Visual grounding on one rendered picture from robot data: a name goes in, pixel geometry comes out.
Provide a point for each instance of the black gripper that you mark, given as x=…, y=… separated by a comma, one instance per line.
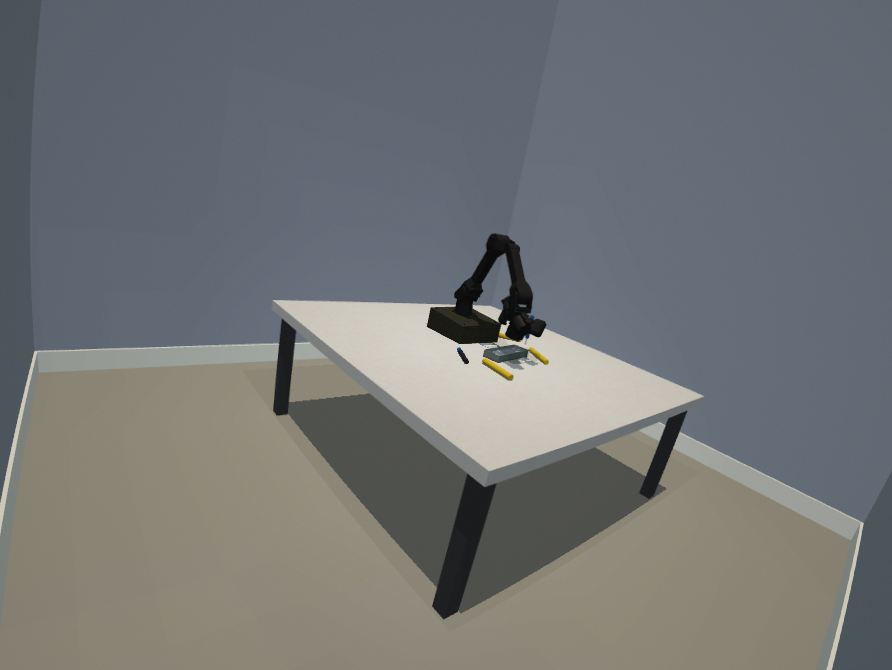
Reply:
x=537, y=325

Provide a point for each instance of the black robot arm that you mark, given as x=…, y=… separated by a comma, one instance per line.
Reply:
x=520, y=290

